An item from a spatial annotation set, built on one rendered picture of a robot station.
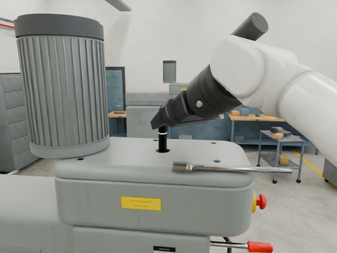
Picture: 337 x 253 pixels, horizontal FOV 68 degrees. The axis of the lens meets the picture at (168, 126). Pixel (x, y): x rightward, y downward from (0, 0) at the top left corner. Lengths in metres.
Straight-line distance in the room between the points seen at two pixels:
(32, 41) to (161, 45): 6.66
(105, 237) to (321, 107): 0.54
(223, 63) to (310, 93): 0.12
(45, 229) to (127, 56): 6.86
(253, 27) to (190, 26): 6.81
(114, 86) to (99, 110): 6.84
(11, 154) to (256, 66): 5.62
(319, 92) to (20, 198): 0.72
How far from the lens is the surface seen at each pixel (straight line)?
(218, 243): 0.65
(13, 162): 5.84
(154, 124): 0.54
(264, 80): 0.31
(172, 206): 0.56
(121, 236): 0.65
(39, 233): 0.75
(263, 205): 0.70
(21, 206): 0.77
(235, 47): 0.35
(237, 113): 6.80
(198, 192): 0.55
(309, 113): 0.29
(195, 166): 0.53
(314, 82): 0.31
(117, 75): 7.44
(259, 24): 0.41
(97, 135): 0.65
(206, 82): 0.41
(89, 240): 0.68
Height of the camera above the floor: 2.10
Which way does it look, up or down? 13 degrees down
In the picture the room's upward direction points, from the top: straight up
